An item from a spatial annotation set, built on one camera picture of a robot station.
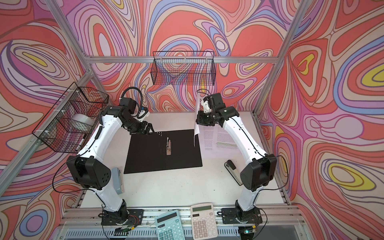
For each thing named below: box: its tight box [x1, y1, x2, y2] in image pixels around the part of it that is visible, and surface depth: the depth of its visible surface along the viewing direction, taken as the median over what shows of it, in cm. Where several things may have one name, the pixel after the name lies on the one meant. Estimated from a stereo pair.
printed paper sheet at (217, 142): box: [202, 123, 243, 158], surface depth 101 cm
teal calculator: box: [155, 209, 186, 240], surface depth 70 cm
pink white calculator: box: [190, 203, 218, 240], surface depth 72 cm
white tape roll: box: [68, 113, 95, 133], surface depth 74 cm
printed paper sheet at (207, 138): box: [198, 124, 217, 152], surface depth 104 cm
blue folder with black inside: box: [123, 129, 203, 174], surface depth 98 cm
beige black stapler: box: [224, 160, 243, 186], surface depth 88 cm
